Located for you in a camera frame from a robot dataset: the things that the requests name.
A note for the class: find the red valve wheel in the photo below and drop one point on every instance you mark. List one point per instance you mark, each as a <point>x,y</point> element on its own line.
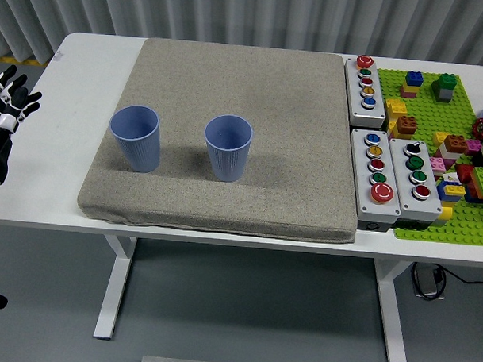
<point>482,128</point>

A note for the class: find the light pink toy brick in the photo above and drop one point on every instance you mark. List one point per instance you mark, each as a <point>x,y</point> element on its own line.
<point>438,164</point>

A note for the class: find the magenta toy brick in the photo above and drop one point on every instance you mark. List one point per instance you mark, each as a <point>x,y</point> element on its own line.
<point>473,146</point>

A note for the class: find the red toy brick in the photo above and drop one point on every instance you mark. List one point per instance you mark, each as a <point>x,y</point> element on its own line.
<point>464,173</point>

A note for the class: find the grey box black knob four buttons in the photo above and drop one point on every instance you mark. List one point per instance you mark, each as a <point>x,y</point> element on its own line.
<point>423,207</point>

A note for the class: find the brown white brick stack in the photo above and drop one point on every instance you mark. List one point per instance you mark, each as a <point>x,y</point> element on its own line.
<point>455,145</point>

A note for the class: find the grey pleated curtain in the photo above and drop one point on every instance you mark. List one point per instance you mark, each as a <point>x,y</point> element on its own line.
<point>247,14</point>

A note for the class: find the grey box large red mushroom button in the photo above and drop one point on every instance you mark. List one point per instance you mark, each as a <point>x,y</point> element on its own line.
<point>377,209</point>

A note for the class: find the blue yellow pink brick stack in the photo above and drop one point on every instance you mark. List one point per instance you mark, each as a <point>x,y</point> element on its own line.
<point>412,84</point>

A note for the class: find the grey-brown fabric mat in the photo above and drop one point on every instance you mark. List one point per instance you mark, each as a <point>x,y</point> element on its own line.
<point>244,90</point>

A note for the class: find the blue ribbed plastic cup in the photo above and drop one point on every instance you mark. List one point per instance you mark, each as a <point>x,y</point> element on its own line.
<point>135,141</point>
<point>228,148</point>

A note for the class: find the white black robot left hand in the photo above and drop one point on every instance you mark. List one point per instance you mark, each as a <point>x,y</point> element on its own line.
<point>10,97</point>

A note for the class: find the white table leg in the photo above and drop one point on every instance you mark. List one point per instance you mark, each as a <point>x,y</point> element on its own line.
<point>392,309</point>
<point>114,288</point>

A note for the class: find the green grey brick stack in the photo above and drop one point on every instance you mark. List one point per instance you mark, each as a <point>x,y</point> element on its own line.
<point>444,88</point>

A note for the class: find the grey power adapter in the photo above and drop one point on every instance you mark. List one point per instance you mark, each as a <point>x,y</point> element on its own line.
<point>426,282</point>

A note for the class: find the brown yellow brick stack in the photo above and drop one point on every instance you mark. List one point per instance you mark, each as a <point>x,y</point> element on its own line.
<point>405,127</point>

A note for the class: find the grey box small red mushroom button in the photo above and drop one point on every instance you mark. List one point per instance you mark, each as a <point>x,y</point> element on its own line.
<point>365,110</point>

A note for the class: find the green orange brick stack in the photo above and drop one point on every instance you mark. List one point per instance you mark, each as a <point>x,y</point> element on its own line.
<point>482,181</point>

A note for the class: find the yellow toy brick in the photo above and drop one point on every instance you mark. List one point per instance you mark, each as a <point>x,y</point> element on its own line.
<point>444,215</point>
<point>439,138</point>
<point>395,108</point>

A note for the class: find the green studded baseplate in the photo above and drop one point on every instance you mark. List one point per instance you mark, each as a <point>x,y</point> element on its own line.
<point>422,104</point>

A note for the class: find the white tile yellow symbol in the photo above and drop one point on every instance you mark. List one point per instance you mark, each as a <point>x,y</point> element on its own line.
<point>450,178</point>

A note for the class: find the yellow black floor tape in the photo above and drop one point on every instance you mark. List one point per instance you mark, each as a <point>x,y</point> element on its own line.
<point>7,58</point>

